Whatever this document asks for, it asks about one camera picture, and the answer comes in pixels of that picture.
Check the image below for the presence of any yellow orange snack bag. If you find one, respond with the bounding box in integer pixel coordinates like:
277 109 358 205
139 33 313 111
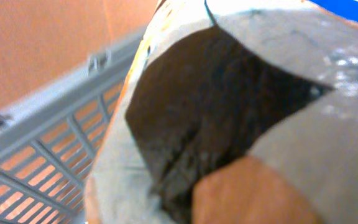
91 1 358 223

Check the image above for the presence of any grey plastic mesh basket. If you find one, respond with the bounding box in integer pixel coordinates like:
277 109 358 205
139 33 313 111
0 29 144 223

